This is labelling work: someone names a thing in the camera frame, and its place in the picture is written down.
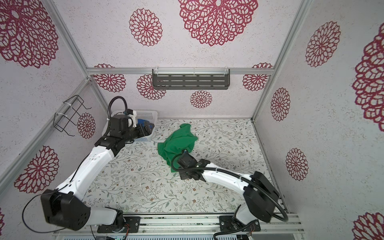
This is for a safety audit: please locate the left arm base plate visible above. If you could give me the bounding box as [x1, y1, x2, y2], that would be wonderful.
[97, 217, 141, 234]

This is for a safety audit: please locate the black wire wall rack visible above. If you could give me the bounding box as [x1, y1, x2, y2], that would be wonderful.
[53, 95, 91, 137]

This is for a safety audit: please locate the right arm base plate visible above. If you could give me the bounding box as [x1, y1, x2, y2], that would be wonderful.
[219, 215, 261, 232]

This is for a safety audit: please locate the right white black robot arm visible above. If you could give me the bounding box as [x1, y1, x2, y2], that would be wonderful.
[171, 151, 288, 225]

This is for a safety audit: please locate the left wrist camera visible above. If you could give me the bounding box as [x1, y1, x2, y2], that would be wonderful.
[109, 114, 134, 138]

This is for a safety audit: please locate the blue tank top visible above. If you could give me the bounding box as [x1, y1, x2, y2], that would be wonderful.
[137, 119, 155, 129]

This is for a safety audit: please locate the green tank top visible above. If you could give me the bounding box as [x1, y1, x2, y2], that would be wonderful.
[158, 124, 198, 167]

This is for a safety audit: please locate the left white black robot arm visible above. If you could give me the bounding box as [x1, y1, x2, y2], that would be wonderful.
[41, 121, 155, 232]

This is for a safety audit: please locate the grey metal wall shelf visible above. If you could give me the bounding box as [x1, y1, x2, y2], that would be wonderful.
[152, 69, 230, 90]

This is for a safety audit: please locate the white plastic basket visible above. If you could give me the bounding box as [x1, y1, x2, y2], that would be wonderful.
[99, 110, 158, 144]

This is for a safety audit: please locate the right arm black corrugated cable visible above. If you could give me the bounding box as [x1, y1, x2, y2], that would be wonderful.
[170, 151, 289, 223]

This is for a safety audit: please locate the aluminium front rail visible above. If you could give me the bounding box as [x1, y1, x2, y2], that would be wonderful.
[54, 213, 305, 240]

